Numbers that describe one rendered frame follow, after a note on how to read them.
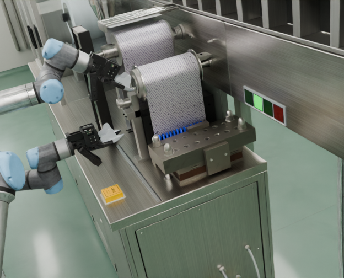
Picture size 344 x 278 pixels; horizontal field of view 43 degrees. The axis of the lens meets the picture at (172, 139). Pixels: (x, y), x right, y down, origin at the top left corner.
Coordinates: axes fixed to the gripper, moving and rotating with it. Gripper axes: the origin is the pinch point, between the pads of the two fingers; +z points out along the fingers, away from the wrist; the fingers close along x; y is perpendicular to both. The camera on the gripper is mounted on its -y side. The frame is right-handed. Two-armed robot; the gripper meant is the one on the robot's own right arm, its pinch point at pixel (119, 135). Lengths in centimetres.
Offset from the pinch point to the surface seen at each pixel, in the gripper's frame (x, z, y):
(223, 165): -22.0, 32.5, -15.8
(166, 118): -0.3, 20.4, 0.6
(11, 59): 556, -25, -90
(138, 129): 7.7, 10.0, -4.3
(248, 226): -26, 39, -47
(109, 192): -10.8, -11.3, -16.6
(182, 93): -0.3, 28.8, 8.9
